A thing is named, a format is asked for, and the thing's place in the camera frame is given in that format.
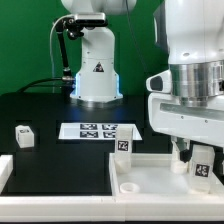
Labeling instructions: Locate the white marker tag plate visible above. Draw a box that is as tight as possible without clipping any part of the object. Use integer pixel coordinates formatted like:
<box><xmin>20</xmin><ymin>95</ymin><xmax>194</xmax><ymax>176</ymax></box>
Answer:
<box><xmin>58</xmin><ymin>122</ymin><xmax>142</xmax><ymax>140</ymax></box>

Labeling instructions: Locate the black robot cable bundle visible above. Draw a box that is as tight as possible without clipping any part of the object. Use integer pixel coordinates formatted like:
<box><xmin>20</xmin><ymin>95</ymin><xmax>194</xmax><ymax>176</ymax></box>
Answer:
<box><xmin>16</xmin><ymin>14</ymin><xmax>76</xmax><ymax>94</ymax></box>

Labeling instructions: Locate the white square table top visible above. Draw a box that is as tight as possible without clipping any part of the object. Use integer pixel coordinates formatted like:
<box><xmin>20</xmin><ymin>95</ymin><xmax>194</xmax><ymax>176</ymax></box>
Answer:
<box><xmin>109</xmin><ymin>152</ymin><xmax>224</xmax><ymax>197</ymax></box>

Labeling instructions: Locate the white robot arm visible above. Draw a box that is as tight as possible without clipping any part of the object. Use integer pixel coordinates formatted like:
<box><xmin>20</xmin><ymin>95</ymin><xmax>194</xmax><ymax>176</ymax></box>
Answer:
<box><xmin>61</xmin><ymin>0</ymin><xmax>224</xmax><ymax>162</ymax></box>

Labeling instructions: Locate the black camera on mount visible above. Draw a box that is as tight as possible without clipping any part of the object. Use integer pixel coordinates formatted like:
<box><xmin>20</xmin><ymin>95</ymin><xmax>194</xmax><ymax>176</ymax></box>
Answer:
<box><xmin>64</xmin><ymin>13</ymin><xmax>108</xmax><ymax>40</ymax></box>

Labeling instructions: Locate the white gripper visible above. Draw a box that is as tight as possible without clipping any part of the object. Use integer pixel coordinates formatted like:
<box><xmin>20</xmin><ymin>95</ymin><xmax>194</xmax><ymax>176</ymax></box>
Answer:
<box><xmin>146</xmin><ymin>70</ymin><xmax>224</xmax><ymax>163</ymax></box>

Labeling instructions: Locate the white U-shaped boundary fence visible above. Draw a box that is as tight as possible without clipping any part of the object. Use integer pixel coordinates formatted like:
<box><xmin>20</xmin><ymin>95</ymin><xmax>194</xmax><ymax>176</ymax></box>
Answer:
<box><xmin>0</xmin><ymin>154</ymin><xmax>224</xmax><ymax>223</ymax></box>

